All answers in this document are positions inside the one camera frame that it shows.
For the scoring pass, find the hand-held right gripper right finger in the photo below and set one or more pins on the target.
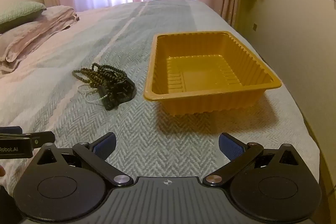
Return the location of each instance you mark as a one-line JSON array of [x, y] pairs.
[[231, 146]]

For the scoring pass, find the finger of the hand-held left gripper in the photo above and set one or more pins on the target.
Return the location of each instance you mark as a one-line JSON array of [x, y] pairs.
[[10, 130], [44, 138]]

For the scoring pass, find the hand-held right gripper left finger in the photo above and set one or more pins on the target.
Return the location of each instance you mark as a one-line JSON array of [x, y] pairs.
[[105, 148]]

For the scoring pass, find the black binder clip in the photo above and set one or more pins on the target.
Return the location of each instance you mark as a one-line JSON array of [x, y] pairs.
[[122, 90]]

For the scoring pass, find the yellow plastic tray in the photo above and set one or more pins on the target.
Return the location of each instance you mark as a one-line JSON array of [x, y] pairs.
[[210, 77]]

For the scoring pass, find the person's left hand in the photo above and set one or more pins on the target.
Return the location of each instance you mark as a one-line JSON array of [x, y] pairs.
[[2, 171]]

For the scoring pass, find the grey herringbone bedspread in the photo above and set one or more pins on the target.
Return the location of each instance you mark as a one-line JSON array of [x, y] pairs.
[[157, 134]]

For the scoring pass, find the green pillow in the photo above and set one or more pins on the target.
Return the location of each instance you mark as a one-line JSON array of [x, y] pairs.
[[18, 12]]

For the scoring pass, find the striped beige curtain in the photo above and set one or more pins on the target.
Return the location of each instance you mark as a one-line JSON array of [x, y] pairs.
[[233, 3]]

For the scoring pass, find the small brown wall socket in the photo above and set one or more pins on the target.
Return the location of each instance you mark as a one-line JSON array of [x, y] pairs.
[[255, 27]]

